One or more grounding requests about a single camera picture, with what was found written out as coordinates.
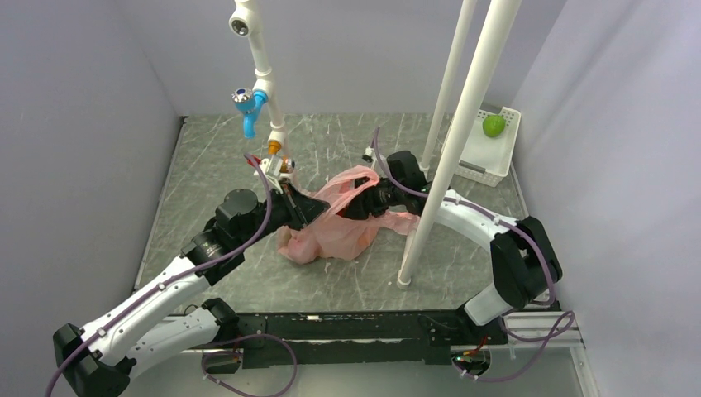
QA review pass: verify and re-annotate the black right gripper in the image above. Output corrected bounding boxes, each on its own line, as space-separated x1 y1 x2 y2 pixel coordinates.
343 175 408 220

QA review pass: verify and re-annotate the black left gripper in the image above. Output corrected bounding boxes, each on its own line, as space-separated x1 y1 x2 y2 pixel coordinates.
237 180 330 250

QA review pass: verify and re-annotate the pink plastic bag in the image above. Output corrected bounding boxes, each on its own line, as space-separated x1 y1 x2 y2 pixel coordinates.
277 165 419 265

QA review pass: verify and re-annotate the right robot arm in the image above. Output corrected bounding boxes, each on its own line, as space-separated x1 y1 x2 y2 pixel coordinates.
339 151 563 343

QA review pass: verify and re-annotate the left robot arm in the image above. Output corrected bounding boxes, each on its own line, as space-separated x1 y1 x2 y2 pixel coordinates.
53 183 331 396

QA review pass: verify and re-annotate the green fake lime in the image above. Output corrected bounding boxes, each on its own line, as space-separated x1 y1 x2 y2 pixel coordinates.
482 114 506 138

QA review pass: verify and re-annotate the orange faucet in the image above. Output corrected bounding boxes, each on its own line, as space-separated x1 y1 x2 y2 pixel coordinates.
268 141 296 175

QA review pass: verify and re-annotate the blue faucet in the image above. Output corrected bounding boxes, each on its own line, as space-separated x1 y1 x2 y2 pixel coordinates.
231 88 269 139

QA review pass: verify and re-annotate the white plastic basket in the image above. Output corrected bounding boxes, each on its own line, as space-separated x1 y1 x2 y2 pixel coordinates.
454 107 522 187

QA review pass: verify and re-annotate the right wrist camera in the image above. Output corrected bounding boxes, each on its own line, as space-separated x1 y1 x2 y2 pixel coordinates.
361 146 377 163

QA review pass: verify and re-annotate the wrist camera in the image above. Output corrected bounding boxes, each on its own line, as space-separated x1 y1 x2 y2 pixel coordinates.
361 146 377 163
254 155 293 193

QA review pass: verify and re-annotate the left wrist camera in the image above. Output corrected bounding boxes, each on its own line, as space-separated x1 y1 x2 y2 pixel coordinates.
254 155 293 193

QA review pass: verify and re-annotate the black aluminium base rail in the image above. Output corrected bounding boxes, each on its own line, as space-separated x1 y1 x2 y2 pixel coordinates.
239 309 508 369

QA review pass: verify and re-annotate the white PVC pipe frame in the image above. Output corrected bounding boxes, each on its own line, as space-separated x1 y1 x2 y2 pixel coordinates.
228 1 522 289

